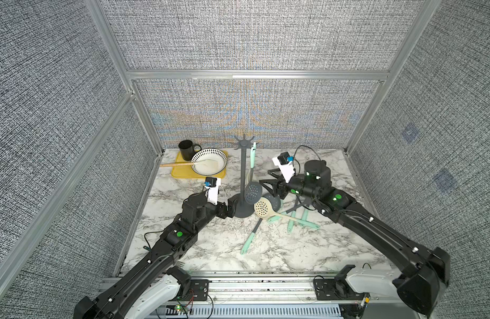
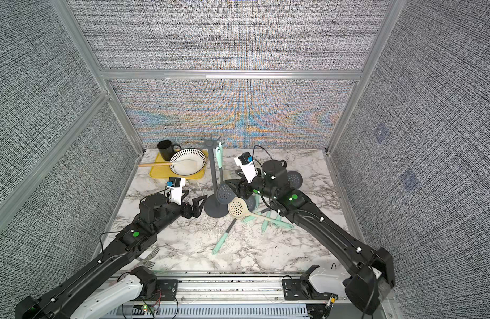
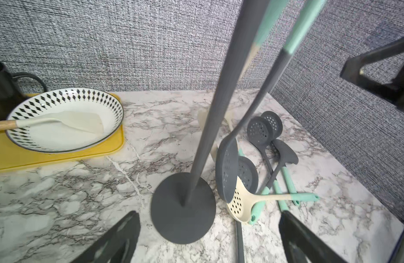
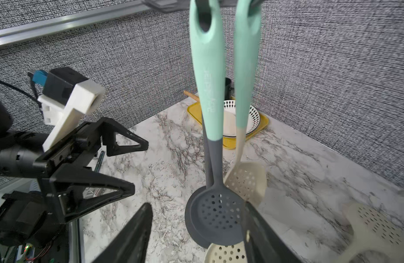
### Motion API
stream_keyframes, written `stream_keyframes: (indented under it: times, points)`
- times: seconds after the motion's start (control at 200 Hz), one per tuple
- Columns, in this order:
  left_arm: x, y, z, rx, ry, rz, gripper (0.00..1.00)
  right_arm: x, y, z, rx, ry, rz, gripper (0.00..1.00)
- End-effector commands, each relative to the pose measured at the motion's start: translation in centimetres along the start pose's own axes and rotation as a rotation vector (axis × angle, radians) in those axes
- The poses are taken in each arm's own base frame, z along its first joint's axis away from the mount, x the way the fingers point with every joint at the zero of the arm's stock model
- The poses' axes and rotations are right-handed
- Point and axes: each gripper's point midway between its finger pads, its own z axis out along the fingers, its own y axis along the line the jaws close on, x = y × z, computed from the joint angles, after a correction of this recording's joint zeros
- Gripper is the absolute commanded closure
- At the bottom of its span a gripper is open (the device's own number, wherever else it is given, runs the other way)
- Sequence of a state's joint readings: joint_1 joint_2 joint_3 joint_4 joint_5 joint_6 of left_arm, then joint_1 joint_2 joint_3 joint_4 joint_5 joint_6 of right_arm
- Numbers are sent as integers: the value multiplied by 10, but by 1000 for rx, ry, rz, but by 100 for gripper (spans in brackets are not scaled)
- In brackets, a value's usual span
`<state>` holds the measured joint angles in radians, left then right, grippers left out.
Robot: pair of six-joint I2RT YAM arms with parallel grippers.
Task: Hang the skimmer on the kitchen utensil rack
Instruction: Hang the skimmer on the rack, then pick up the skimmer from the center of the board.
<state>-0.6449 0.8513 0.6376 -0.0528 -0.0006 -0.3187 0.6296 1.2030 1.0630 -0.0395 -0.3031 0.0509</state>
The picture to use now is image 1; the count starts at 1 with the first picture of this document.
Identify grey utensil rack stand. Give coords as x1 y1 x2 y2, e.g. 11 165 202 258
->
231 134 254 219

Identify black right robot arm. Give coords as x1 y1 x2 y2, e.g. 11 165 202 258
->
260 159 451 316

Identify black mug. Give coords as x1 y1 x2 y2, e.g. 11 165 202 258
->
178 140 202 162

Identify white bowl black rim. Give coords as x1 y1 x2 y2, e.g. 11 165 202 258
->
191 148 228 176

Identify cream skimmer mint handle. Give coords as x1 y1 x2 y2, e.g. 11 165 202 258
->
240 219 262 255

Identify wooden handled white spatula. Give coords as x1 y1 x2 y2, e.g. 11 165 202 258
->
160 159 218 167

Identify grey skimmer left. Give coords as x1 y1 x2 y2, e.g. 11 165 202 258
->
266 199 309 234

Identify yellow tray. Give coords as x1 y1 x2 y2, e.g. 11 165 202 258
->
171 148 228 179

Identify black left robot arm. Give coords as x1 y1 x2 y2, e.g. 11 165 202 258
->
73 192 240 318

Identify grey skimmer lone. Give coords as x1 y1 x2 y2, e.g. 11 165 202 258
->
244 142 262 205

